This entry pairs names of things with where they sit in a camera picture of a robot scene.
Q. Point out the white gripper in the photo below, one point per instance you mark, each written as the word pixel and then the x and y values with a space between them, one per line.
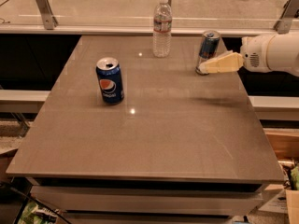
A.
pixel 253 55

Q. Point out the Red Bull can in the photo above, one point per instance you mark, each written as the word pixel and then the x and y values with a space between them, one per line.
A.
pixel 209 45

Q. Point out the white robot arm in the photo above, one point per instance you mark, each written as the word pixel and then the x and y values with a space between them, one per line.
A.
pixel 283 54

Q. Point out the blue Pepsi can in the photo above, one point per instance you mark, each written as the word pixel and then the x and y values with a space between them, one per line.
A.
pixel 108 72

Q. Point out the clear plastic water bottle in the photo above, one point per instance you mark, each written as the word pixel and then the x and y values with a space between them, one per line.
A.
pixel 162 25

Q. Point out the cardboard box with items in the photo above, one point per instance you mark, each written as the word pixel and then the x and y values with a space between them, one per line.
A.
pixel 284 199

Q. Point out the white upper drawer front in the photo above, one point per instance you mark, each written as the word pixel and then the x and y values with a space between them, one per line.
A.
pixel 152 201

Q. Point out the green snack bag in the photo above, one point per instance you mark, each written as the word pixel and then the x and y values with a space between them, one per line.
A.
pixel 35 214

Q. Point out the right metal railing bracket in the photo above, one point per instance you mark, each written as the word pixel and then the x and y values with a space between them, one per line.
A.
pixel 290 13

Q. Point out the left metal railing bracket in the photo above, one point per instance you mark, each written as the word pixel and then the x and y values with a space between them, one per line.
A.
pixel 47 16

